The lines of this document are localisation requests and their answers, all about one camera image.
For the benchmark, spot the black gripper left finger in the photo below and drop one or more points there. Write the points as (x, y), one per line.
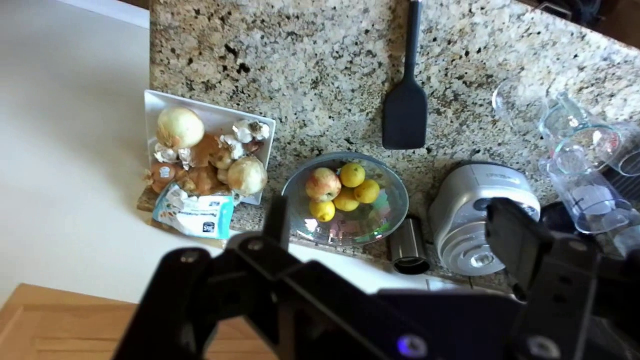
(302, 311)

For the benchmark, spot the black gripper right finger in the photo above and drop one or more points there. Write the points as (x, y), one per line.
(577, 301)

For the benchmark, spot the small metal canister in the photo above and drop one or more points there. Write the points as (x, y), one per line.
(407, 246)

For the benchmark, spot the glass fruit bowl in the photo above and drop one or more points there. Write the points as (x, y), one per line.
(371, 204)

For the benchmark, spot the red apple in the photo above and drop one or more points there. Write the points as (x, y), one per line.
(322, 184)

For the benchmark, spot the blue and white bag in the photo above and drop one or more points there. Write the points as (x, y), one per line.
(196, 216)

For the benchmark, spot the black spatula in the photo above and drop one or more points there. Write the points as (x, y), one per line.
(404, 104)

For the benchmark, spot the large yellow onion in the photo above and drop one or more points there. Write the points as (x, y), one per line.
(179, 128)

